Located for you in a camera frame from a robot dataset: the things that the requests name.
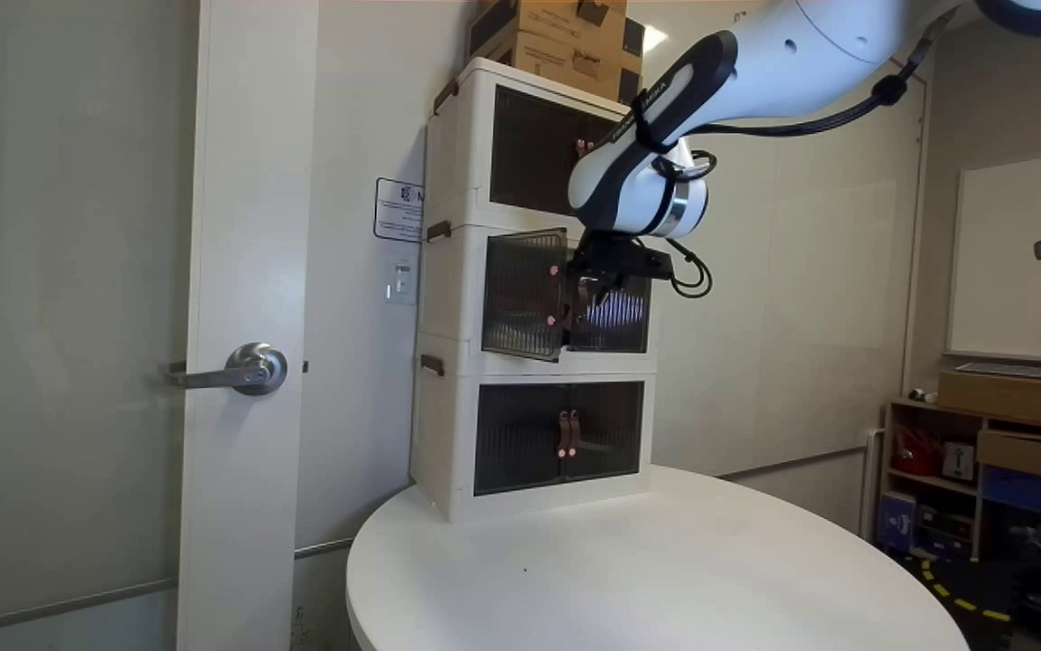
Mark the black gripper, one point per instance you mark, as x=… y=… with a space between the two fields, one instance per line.
x=630 y=258

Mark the brown cabinet side latch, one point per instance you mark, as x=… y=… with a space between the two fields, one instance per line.
x=445 y=95
x=431 y=364
x=438 y=229

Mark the white stacked storage cabinet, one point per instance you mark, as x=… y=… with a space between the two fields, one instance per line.
x=452 y=302

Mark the tall blue box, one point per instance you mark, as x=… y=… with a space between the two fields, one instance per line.
x=897 y=520

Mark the white wall switch plate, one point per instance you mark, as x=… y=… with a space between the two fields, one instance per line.
x=399 y=282

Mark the small grey box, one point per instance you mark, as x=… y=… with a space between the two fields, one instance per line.
x=960 y=462

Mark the flat wide cardboard box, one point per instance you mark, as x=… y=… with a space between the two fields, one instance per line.
x=1009 y=396

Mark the red storage item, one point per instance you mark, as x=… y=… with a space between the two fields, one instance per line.
x=914 y=455

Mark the wide blue box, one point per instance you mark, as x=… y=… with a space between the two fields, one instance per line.
x=1013 y=494

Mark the small brown cardboard box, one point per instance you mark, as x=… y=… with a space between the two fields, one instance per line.
x=1013 y=455

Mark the dark ribbed translucent cabinet door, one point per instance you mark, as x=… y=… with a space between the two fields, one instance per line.
x=532 y=145
x=623 y=327
x=521 y=438
x=521 y=294
x=611 y=437

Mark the white door with glass panel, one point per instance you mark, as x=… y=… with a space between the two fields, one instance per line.
x=249 y=183

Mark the wooden shelf unit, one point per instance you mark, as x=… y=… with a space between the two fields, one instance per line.
x=885 y=457

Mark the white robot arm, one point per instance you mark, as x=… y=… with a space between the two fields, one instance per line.
x=811 y=48

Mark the white wall sign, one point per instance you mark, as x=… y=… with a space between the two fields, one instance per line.
x=399 y=210

